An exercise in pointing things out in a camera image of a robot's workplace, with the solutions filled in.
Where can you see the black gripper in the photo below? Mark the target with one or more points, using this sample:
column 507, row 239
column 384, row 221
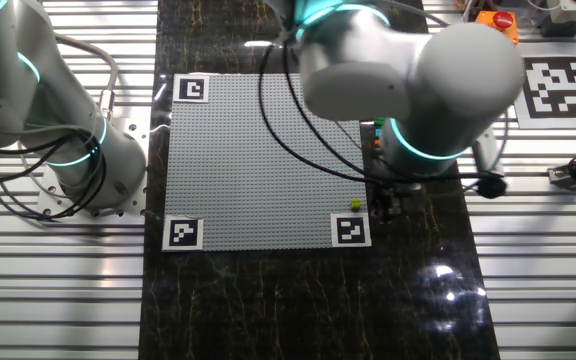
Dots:
column 398, row 189

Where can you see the small lime Lego brick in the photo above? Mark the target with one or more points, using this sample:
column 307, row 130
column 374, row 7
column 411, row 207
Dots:
column 356, row 204

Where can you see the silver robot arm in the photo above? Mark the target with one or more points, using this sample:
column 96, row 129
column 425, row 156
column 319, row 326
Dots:
column 418, row 80

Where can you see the square green Lego plate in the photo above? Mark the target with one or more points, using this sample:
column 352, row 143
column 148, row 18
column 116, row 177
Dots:
column 379, row 121

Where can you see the grey Lego baseplate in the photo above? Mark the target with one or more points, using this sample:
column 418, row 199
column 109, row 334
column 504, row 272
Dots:
column 228, row 165

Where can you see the black white marker tag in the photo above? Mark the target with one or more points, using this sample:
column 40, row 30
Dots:
column 191, row 88
column 351, row 230
column 183, row 233

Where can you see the black marble pattern mat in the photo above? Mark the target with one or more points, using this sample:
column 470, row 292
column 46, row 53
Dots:
column 293, row 310

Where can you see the large black white marker board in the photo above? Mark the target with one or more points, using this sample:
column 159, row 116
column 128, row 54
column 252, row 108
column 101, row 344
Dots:
column 553, row 85

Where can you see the orange emergency stop box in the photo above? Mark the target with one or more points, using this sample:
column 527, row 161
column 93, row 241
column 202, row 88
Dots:
column 498, row 22

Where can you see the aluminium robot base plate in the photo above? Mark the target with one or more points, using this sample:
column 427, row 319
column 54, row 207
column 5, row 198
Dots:
column 135, row 135

